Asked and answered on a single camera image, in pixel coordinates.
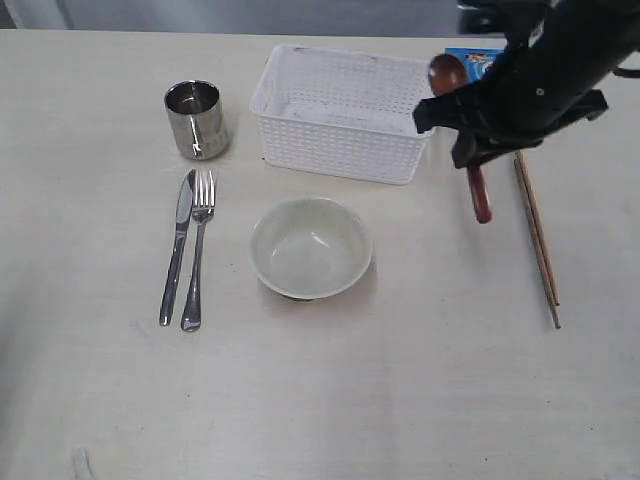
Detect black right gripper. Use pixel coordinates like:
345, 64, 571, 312
412, 39, 609, 169

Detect white plastic woven basket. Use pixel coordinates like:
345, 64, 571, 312
249, 44, 432, 185

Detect silver metal fork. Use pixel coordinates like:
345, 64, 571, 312
181, 170, 217, 332

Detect stainless steel cup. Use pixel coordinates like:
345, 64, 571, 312
164, 80, 229, 161

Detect white backdrop curtain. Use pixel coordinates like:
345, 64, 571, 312
1, 0, 460, 38

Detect blue chips bag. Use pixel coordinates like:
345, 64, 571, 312
445, 47, 502, 83

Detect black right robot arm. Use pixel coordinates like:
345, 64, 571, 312
413, 1, 639, 169

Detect dark red wooden spoon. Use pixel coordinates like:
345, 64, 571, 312
428, 53, 492, 224

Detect speckled white ceramic bowl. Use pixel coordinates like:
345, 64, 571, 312
248, 196, 374, 302

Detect brown wooden chopstick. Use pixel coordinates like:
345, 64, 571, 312
514, 151, 561, 330
514, 151, 560, 307

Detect silver table knife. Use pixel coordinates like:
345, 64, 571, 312
159, 169, 196, 326

